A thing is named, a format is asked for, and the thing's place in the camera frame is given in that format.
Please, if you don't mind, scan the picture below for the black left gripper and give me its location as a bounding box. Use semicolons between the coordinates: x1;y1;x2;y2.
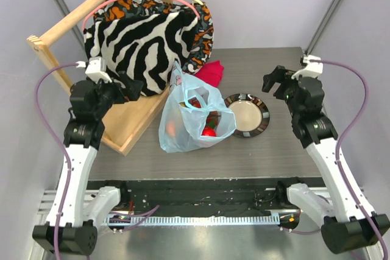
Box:
90;71;142;119

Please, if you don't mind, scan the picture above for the orange persimmon fruit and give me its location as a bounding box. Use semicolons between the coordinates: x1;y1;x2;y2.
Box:
165;121;176;137

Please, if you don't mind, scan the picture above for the light blue cartoon plastic bag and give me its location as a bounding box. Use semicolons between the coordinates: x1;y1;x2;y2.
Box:
158;62;236;153

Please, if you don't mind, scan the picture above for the red yellow cherry bunch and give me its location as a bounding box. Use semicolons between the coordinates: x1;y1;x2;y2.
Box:
188;97;221;130

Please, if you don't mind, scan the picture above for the red apple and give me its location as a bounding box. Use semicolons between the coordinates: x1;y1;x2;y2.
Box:
202;126;216;137

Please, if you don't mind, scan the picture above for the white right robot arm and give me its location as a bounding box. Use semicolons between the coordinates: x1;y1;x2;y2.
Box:
262;66;389;254

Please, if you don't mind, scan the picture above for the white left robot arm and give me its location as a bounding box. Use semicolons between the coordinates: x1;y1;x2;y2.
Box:
32;77;143;259

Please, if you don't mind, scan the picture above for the wooden clothes rack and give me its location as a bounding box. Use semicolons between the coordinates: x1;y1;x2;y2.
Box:
27;0;169;156

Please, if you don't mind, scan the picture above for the black fruit plate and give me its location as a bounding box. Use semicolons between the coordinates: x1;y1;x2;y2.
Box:
224;93;270;138

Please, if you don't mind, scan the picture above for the zebra pattern fleece garment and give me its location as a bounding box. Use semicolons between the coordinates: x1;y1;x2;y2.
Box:
83;12;197;97

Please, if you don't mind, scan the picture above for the red folded cloth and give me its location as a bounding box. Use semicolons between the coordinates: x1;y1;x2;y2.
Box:
194;60;224;88

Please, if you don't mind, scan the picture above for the orange camouflage pattern garment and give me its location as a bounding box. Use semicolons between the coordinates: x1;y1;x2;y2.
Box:
93;0;214;74

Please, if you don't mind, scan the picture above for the pink clothes hanger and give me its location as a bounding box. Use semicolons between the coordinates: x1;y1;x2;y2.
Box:
82;0;200;30

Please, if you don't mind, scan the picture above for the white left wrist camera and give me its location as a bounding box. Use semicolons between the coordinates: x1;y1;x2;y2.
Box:
76;57;113;83

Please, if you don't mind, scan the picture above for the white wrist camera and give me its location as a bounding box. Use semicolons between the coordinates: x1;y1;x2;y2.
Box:
76;57;113;83
291;55;324;80

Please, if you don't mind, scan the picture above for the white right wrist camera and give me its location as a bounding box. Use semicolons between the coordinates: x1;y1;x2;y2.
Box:
291;55;324;80

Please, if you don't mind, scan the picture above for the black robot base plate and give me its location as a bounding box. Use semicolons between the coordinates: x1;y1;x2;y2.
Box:
85;177;311;218

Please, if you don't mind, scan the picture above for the white slotted cable duct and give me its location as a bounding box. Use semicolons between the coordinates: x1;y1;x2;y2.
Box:
100;214;281;227

